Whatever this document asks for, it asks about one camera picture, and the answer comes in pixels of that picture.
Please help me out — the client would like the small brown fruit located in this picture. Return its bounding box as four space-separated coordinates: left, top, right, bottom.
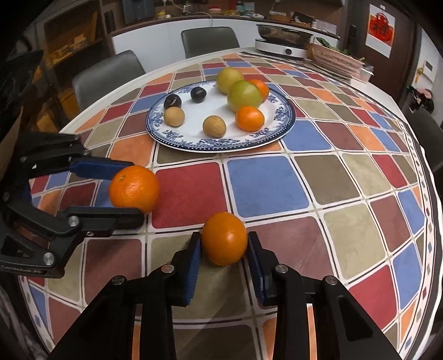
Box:
203 115 227 138
164 107 185 127

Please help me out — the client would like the small orange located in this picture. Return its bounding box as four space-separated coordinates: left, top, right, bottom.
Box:
235 106 265 132
250 79 270 102

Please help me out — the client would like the small brown fruit front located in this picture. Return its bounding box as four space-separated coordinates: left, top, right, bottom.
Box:
164 107 185 127

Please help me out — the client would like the red paper door poster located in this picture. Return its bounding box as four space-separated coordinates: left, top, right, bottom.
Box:
365 4 396 58

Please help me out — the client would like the grey chair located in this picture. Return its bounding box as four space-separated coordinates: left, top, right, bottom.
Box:
72 50 145 112
181 26 239 58
405 107 443 173

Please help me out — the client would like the right grey chair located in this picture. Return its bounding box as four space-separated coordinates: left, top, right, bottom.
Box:
405 107 443 173

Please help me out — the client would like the white kitchen counter cabinet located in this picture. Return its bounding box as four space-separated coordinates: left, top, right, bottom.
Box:
108 17 339 72

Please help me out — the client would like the pink black stroller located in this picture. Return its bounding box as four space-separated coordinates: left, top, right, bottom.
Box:
406 86 435 115

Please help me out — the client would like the large orange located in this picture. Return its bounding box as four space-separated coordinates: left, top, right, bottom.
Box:
109 165 160 214

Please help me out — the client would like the green apple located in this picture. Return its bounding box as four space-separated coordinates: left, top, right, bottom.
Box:
227 80 263 112

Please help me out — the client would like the yellow pear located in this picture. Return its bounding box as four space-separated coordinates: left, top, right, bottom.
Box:
215 68 244 94

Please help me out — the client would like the far left grey chair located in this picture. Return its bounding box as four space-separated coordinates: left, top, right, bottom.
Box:
181 26 239 58

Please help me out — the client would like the white induction cooker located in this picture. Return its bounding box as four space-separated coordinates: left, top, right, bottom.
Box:
255 39 307 59

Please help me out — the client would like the dark wooden door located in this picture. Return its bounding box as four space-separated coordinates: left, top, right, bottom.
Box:
345 1 418 102

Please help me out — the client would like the colourful checkered tablecloth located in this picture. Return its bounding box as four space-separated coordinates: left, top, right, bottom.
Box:
20 52 442 359

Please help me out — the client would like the near left grey chair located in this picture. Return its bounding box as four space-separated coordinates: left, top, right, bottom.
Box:
72 50 145 112

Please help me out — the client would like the pink basket of greens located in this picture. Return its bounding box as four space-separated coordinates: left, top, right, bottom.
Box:
310 37 373 83

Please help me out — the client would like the dark plum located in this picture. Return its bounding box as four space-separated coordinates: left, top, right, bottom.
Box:
164 94 182 109
190 86 207 104

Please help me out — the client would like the blue white porcelain plate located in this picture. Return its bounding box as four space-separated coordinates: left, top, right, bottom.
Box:
146 80 296 154

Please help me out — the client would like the steel pan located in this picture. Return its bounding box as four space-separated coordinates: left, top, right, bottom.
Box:
257 25 312 49

